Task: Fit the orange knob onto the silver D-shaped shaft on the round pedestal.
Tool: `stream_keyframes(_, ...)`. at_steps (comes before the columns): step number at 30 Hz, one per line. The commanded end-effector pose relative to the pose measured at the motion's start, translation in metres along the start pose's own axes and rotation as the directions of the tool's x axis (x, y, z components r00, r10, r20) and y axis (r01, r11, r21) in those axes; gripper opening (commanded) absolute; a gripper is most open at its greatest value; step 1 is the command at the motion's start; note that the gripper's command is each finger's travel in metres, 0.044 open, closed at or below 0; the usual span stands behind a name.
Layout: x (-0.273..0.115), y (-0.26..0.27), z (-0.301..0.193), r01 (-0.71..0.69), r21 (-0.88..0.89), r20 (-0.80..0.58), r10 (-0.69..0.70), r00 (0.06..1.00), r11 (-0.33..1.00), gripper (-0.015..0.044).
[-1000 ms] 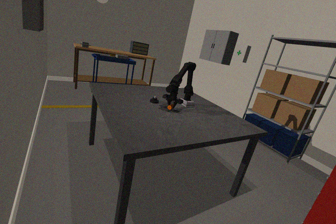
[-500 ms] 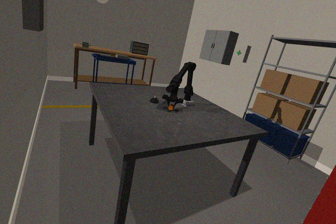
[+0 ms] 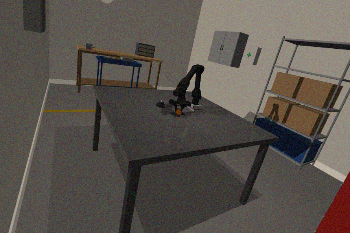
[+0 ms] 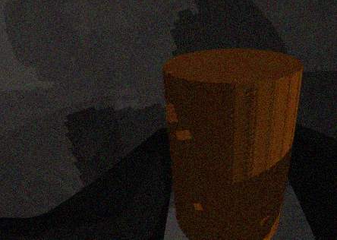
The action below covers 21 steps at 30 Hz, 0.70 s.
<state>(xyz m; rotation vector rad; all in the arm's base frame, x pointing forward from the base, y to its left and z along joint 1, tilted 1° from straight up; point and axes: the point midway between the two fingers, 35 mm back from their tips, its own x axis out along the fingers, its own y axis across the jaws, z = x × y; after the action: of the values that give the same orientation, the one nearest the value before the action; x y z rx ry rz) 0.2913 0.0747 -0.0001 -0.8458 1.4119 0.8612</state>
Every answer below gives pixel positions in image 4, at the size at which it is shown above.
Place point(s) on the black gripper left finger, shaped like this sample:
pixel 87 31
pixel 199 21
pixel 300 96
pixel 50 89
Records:
pixel 128 202

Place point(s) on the orange cylinder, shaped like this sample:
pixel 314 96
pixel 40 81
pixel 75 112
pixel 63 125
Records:
pixel 231 118

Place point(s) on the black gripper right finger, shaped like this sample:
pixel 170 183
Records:
pixel 313 176

